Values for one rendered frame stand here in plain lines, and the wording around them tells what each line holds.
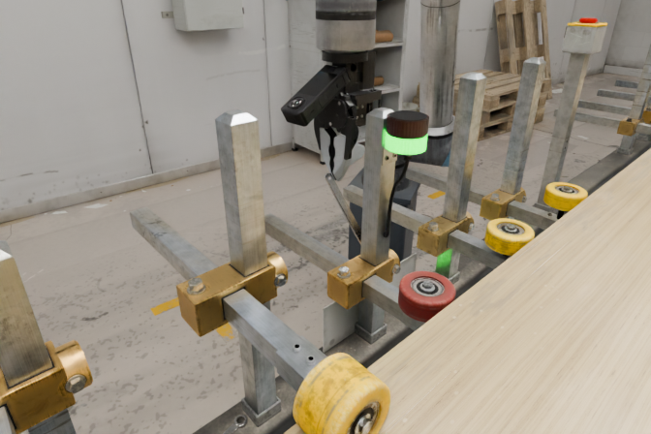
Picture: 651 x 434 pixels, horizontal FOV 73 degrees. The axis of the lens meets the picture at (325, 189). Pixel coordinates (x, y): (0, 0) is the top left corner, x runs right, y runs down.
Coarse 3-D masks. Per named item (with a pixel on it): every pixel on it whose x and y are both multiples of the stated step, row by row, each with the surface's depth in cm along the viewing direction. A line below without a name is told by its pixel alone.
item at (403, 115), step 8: (392, 112) 63; (400, 112) 63; (408, 112) 63; (416, 112) 63; (400, 120) 60; (408, 120) 60; (416, 120) 60; (392, 136) 62; (424, 136) 62; (384, 152) 66; (392, 152) 67; (384, 160) 66; (392, 160) 68; (408, 160) 64; (400, 176) 66; (392, 192) 69; (392, 200) 70; (384, 232) 73
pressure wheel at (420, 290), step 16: (416, 272) 66; (432, 272) 66; (400, 288) 63; (416, 288) 63; (432, 288) 63; (448, 288) 63; (400, 304) 64; (416, 304) 61; (432, 304) 60; (448, 304) 61
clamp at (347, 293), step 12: (348, 264) 75; (360, 264) 75; (372, 264) 74; (384, 264) 75; (396, 264) 78; (336, 276) 72; (360, 276) 72; (384, 276) 76; (336, 288) 72; (348, 288) 70; (360, 288) 72; (336, 300) 73; (348, 300) 71; (360, 300) 73
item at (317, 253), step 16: (272, 224) 89; (288, 224) 89; (288, 240) 86; (304, 240) 84; (304, 256) 83; (320, 256) 79; (336, 256) 79; (368, 288) 71; (384, 288) 70; (384, 304) 70; (400, 320) 68; (416, 320) 65
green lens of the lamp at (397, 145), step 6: (390, 138) 62; (396, 138) 61; (426, 138) 62; (390, 144) 62; (396, 144) 62; (402, 144) 61; (408, 144) 61; (414, 144) 61; (420, 144) 61; (390, 150) 63; (396, 150) 62; (402, 150) 61; (408, 150) 61; (414, 150) 61; (420, 150) 62
